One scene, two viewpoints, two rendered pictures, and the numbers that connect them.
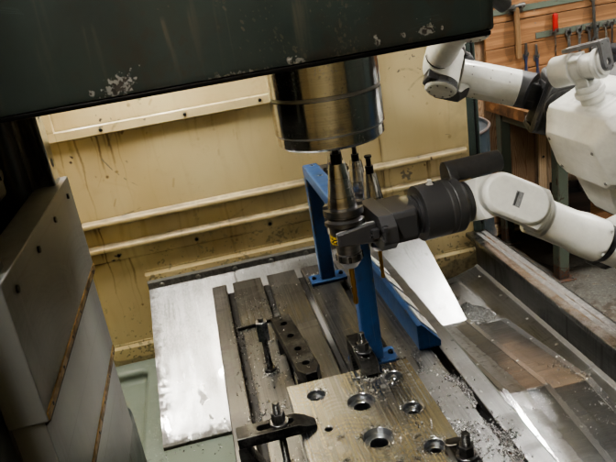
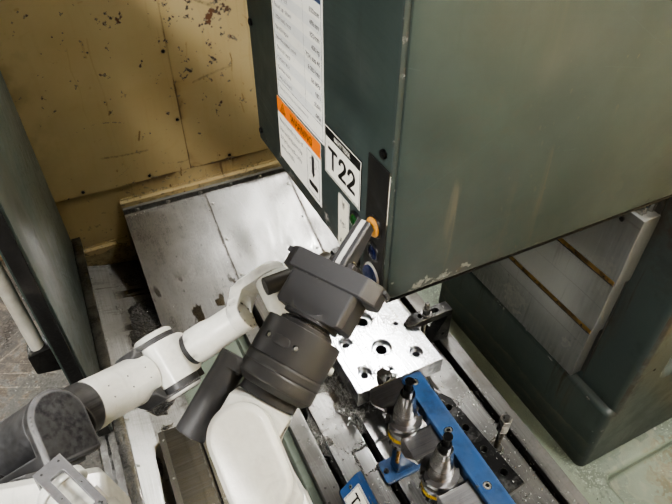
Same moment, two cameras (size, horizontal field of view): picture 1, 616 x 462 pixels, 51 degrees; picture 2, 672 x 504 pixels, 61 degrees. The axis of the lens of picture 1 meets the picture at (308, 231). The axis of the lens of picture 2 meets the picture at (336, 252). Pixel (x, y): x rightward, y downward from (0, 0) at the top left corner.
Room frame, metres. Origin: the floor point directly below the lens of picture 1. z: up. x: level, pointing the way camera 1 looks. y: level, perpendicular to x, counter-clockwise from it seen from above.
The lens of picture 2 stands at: (1.73, -0.42, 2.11)
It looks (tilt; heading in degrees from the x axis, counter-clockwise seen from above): 42 degrees down; 162
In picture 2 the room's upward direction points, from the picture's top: straight up
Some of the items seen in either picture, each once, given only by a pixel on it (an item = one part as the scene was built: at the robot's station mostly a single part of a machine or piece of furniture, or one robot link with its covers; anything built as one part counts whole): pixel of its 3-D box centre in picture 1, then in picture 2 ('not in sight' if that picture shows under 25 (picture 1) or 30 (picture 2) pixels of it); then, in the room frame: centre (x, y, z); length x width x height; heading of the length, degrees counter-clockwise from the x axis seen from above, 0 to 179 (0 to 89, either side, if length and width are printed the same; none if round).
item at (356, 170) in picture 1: (357, 174); (442, 459); (1.36, -0.13, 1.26); 0.04 x 0.04 x 0.07
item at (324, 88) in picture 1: (325, 97); not in sight; (0.94, -0.06, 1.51); 0.16 x 0.16 x 0.12
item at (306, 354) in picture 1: (296, 355); (472, 445); (1.21, 0.07, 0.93); 0.26 x 0.05 x 0.06; 13
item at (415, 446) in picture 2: not in sight; (420, 445); (1.31, -0.13, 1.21); 0.07 x 0.05 x 0.01; 98
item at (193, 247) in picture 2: not in sight; (280, 256); (0.28, -0.15, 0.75); 0.89 x 0.67 x 0.26; 98
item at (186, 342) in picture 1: (314, 338); not in sight; (1.58, 0.03, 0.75); 0.89 x 0.70 x 0.26; 98
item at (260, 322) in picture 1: (265, 345); (501, 432); (1.22, 0.13, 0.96); 0.03 x 0.03 x 0.13
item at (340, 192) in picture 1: (339, 184); not in sight; (0.93, -0.06, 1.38); 0.04 x 0.04 x 0.07
